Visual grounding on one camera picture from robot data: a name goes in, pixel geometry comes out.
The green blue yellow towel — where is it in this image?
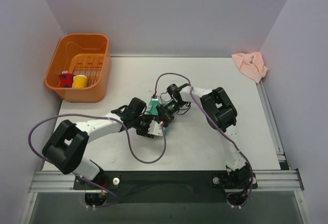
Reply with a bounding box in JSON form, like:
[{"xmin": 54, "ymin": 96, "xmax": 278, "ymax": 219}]
[{"xmin": 146, "ymin": 100, "xmax": 169, "ymax": 135}]

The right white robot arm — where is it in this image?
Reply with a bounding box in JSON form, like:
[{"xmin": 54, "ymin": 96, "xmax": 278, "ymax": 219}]
[{"xmin": 156, "ymin": 84, "xmax": 254, "ymax": 188}]

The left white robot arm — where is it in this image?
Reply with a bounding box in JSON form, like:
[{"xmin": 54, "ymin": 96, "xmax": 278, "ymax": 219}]
[{"xmin": 42, "ymin": 97, "xmax": 163, "ymax": 189}]

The yellow rolled towel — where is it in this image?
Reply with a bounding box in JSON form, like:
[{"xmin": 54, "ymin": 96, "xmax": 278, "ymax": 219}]
[{"xmin": 72, "ymin": 75, "xmax": 88, "ymax": 88}]

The orange plastic basket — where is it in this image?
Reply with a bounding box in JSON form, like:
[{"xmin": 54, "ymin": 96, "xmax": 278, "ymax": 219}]
[{"xmin": 45, "ymin": 33, "xmax": 111, "ymax": 103}]

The red rolled towel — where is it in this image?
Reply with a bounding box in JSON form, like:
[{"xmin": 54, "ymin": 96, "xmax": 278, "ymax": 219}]
[{"xmin": 59, "ymin": 71, "xmax": 74, "ymax": 88}]

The pink crumpled towel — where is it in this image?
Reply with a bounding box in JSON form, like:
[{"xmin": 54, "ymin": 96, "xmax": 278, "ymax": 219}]
[{"xmin": 232, "ymin": 52, "xmax": 268, "ymax": 84}]

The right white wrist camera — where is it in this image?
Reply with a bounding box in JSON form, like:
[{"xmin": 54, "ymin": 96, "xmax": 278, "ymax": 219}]
[{"xmin": 151, "ymin": 94, "xmax": 160, "ymax": 101}]

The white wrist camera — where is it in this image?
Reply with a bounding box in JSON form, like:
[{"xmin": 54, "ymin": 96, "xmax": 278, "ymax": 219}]
[
  {"xmin": 148, "ymin": 120, "xmax": 164, "ymax": 136},
  {"xmin": 151, "ymin": 94, "xmax": 160, "ymax": 101}
]

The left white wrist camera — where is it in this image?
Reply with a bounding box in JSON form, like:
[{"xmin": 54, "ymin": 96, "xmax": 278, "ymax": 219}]
[{"xmin": 148, "ymin": 120, "xmax": 164, "ymax": 136}]

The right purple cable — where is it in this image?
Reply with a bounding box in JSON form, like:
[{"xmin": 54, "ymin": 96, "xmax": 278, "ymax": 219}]
[{"xmin": 154, "ymin": 72, "xmax": 254, "ymax": 207}]

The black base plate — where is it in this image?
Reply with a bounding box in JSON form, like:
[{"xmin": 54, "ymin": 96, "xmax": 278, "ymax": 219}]
[{"xmin": 77, "ymin": 170, "xmax": 255, "ymax": 207}]

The aluminium frame rail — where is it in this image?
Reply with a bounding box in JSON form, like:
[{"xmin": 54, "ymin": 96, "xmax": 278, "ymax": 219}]
[{"xmin": 29, "ymin": 170, "xmax": 304, "ymax": 193}]

